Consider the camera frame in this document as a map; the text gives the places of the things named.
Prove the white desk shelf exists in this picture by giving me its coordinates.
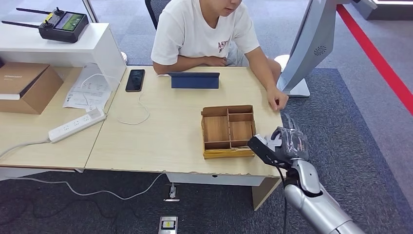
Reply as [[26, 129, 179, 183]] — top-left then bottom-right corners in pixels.
[[0, 22, 128, 93]]

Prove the metal floor socket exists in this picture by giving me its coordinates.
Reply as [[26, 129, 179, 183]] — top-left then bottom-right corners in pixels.
[[163, 182, 181, 203]]

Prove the grey floor platform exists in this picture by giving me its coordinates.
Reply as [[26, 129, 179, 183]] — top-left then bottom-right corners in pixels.
[[351, 0, 413, 21]]

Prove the person's left hand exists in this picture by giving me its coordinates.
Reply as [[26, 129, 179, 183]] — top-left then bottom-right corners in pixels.
[[266, 87, 289, 112]]

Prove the brown cardboard box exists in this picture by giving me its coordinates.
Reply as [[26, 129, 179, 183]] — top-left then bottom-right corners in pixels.
[[0, 62, 64, 115]]

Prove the printed paper sheet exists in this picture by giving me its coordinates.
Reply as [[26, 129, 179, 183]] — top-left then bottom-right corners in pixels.
[[63, 63, 113, 111]]

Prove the light wooden desk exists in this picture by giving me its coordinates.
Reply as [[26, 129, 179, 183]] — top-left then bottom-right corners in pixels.
[[85, 66, 285, 211], [0, 66, 117, 181]]

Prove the black remote controller with antennas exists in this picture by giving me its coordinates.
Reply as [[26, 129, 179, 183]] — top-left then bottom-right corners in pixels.
[[1, 7, 90, 44]]

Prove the clear plastic film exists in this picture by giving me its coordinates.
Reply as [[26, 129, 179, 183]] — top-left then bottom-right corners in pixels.
[[271, 126, 310, 161]]

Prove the dark blue card reader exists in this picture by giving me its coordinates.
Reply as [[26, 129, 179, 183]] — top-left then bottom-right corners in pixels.
[[168, 71, 221, 90]]

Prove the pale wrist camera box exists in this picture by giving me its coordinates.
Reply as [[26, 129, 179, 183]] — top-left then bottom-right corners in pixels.
[[254, 133, 279, 153]]

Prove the white power strip cable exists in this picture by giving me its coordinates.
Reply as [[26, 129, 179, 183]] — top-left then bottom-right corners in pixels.
[[0, 138, 51, 159]]

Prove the silver floor outlet box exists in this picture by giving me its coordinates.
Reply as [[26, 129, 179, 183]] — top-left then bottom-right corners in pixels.
[[157, 215, 179, 234]]

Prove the white floor cable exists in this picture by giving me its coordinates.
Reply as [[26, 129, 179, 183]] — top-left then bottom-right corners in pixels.
[[0, 173, 167, 201]]

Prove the white power strip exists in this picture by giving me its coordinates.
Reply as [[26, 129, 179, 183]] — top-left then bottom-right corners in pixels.
[[48, 108, 107, 144]]

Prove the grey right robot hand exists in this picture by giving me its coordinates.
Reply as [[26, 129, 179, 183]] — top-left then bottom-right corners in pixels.
[[270, 113, 310, 162]]

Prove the person's right hand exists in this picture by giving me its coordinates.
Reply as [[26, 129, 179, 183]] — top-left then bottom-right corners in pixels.
[[203, 55, 228, 67]]

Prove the silver kiosk monitor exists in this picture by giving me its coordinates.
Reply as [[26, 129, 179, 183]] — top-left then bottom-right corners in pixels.
[[276, 0, 378, 98]]

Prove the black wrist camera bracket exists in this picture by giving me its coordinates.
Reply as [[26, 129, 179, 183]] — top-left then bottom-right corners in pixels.
[[247, 136, 286, 169]]

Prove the white charging cable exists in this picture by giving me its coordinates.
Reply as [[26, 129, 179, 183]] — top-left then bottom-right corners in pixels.
[[80, 73, 151, 126]]

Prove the black smartphone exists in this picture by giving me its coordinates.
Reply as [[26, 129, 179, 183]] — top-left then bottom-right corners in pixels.
[[125, 69, 146, 93]]

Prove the wooden compartment tray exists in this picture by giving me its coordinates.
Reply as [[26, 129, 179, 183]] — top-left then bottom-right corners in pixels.
[[200, 104, 257, 160]]

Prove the metal pole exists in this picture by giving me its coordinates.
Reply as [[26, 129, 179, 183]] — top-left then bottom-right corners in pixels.
[[81, 0, 99, 23]]

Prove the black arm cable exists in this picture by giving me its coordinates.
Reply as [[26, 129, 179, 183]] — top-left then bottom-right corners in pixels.
[[274, 161, 289, 234]]

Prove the person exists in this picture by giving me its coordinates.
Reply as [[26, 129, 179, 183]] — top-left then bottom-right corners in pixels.
[[150, 0, 289, 112]]

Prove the black office chair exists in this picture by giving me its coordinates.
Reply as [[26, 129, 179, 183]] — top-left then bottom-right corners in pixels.
[[144, 0, 171, 30]]

